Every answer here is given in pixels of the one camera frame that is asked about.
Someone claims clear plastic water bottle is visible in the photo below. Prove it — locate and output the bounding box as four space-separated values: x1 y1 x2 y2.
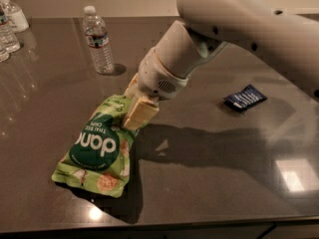
82 5 115 75

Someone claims water bottle at left edge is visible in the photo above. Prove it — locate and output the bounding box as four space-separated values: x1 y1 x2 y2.
0 8 21 53

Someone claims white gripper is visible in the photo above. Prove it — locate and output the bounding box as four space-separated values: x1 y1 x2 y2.
122 48 188 130

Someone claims white pump sanitizer bottle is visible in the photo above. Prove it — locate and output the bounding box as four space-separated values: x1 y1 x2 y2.
0 0 29 33

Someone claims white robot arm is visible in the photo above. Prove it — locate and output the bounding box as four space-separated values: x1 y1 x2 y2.
123 0 319 130

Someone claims green rice chip bag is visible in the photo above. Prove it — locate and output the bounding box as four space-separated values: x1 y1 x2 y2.
52 95 138 198

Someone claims clear bottle partly cut off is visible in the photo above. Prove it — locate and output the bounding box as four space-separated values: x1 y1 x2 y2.
0 44 9 62

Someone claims dark blue snack packet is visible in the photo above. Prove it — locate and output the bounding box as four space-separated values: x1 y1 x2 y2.
224 85 267 113

